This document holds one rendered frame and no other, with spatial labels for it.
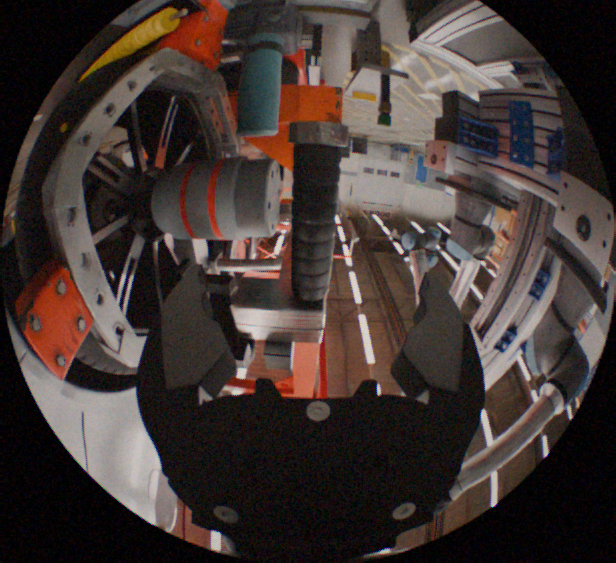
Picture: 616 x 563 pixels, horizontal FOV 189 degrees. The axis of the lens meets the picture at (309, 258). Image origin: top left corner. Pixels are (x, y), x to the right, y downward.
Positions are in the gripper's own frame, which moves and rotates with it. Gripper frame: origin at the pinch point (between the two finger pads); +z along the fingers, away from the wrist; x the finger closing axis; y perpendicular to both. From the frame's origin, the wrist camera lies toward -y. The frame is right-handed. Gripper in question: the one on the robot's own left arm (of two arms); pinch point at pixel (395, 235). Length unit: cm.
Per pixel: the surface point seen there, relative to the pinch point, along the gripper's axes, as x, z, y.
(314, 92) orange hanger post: 69, -23, 60
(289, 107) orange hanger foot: 76, -21, 53
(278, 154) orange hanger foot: 77, -18, 35
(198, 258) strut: 95, -62, 17
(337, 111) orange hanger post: 61, -25, 54
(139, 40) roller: 107, -71, 58
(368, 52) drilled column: 48, -15, 93
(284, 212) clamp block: 77, -49, 23
